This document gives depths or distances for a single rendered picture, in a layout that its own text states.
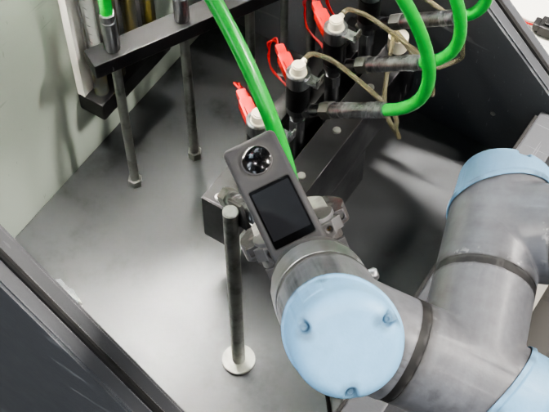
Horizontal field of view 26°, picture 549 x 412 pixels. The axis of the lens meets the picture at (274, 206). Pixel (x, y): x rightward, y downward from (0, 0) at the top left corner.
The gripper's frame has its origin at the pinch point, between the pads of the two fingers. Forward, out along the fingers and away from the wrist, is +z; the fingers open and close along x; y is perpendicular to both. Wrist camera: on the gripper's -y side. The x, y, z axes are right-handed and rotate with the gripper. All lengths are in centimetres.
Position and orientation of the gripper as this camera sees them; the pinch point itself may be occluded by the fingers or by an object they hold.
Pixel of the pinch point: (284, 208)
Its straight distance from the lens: 109.8
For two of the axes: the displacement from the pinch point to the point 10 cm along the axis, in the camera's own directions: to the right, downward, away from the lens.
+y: 3.9, 9.0, 2.1
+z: -0.8, -2.0, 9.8
